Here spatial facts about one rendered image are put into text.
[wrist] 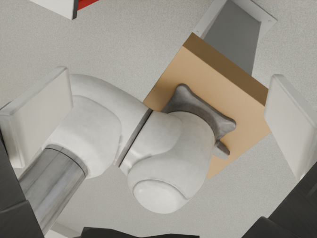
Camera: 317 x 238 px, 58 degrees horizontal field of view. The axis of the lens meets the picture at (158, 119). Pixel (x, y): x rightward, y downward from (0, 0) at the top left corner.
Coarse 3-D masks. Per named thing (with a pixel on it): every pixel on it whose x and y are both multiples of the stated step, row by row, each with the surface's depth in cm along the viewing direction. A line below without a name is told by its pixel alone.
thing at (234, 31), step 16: (224, 0) 136; (240, 0) 134; (208, 16) 143; (224, 16) 116; (240, 16) 127; (256, 16) 136; (272, 16) 134; (208, 32) 97; (224, 32) 104; (240, 32) 113; (256, 32) 124; (224, 48) 95; (240, 48) 103; (256, 48) 111; (240, 64) 94
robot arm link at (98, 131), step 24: (72, 96) 58; (96, 96) 59; (120, 96) 61; (72, 120) 55; (96, 120) 56; (120, 120) 59; (144, 120) 60; (48, 144) 56; (72, 144) 53; (96, 144) 55; (120, 144) 59; (48, 168) 51; (72, 168) 53; (96, 168) 56; (24, 192) 47; (48, 192) 49; (72, 192) 53; (48, 216) 48
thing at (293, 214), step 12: (312, 168) 10; (300, 180) 9; (312, 180) 9; (300, 192) 9; (312, 192) 9; (288, 204) 8; (300, 204) 8; (312, 204) 8; (276, 216) 8; (288, 216) 8; (300, 216) 8; (312, 216) 8; (252, 228) 7; (264, 228) 7; (276, 228) 7; (288, 228) 7; (300, 228) 7; (312, 228) 7
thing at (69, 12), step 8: (32, 0) 84; (40, 0) 83; (48, 0) 82; (56, 0) 81; (64, 0) 81; (72, 0) 80; (80, 0) 86; (88, 0) 90; (96, 0) 95; (48, 8) 84; (56, 8) 83; (64, 8) 82; (72, 8) 81; (80, 8) 87; (64, 16) 84; (72, 16) 83
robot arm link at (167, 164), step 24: (168, 120) 63; (192, 120) 66; (144, 144) 58; (168, 144) 58; (192, 144) 60; (120, 168) 63; (144, 168) 56; (168, 168) 55; (192, 168) 57; (144, 192) 56; (168, 192) 55; (192, 192) 58
